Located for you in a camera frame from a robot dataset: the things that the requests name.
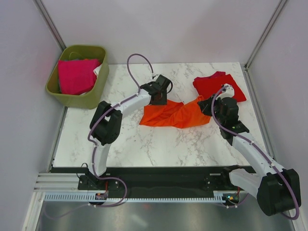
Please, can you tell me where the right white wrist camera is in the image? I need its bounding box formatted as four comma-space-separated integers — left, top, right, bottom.
219, 84, 235, 99

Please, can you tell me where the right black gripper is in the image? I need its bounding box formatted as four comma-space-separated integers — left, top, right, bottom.
198, 93, 225, 125

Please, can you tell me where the left aluminium frame post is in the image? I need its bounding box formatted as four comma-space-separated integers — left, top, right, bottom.
33, 0, 66, 51

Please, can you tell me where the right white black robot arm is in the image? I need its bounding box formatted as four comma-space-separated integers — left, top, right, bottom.
197, 96, 301, 220

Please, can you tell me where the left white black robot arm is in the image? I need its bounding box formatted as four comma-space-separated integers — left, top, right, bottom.
86, 75, 173, 189

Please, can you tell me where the white garment in bin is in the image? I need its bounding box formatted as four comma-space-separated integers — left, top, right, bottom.
81, 66, 103, 96

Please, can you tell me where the aluminium frame post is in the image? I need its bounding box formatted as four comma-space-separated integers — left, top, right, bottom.
33, 0, 66, 51
244, 0, 289, 72

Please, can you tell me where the magenta pink t shirt in bin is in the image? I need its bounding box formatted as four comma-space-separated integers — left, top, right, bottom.
58, 59, 101, 95

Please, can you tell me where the olive green plastic bin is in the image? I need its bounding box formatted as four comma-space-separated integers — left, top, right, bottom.
45, 45, 109, 109

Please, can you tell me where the orange t shirt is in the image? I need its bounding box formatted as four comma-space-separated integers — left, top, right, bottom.
140, 95, 210, 128

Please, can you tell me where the crimson folded t shirt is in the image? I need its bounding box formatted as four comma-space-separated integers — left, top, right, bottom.
208, 71, 226, 78

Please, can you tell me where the right aluminium frame post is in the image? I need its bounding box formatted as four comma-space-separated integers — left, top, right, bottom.
244, 0, 289, 72

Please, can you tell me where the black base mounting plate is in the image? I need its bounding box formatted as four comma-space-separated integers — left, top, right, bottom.
77, 166, 258, 199

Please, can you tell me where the white slotted cable duct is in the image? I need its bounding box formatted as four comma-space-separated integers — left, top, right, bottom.
44, 191, 236, 203

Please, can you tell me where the red folded t shirt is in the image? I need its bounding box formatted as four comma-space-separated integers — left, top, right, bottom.
193, 74, 246, 103

